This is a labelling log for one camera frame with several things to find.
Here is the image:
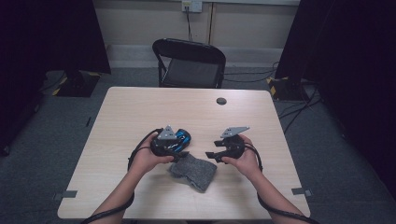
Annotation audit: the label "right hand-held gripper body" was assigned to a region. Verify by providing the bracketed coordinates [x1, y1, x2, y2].
[219, 125, 250, 160]

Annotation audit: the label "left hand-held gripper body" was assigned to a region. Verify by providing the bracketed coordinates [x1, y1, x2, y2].
[150, 125, 181, 157]

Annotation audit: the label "blue toy car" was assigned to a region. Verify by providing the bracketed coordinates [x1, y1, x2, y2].
[173, 128, 192, 153]

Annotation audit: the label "gray terry cloth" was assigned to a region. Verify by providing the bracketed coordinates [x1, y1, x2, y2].
[168, 153, 219, 193]

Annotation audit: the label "person's right hand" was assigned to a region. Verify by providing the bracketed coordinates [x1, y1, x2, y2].
[221, 133, 262, 182]

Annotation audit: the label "person's left hand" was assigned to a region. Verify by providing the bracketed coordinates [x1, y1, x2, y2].
[129, 133, 176, 181]

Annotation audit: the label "black folding chair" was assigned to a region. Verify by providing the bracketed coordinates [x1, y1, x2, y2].
[151, 37, 227, 89]

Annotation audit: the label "striped stand base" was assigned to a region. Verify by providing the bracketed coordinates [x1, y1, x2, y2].
[265, 76, 310, 102]
[51, 70, 101, 98]

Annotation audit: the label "gray floor tape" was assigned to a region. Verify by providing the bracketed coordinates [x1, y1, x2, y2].
[290, 187, 313, 197]
[52, 189, 78, 202]

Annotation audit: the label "dark curtain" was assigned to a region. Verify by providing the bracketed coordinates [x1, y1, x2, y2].
[0, 0, 112, 157]
[275, 0, 396, 200]

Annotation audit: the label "black floor cables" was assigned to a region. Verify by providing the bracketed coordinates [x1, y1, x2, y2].
[223, 61, 323, 134]

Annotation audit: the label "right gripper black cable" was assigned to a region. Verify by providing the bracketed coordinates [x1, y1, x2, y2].
[244, 142, 321, 224]

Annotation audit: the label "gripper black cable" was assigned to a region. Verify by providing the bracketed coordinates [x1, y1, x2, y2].
[244, 142, 321, 224]
[81, 127, 164, 224]

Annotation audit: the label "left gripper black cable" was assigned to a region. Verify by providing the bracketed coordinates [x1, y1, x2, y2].
[81, 127, 164, 224]

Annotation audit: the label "black wall socket cable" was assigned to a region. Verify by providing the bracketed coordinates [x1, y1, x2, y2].
[185, 6, 192, 42]

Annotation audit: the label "vertical wall conduit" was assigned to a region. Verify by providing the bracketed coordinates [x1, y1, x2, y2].
[207, 2, 217, 45]

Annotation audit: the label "white wall socket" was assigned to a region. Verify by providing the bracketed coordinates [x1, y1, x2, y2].
[181, 0, 204, 13]

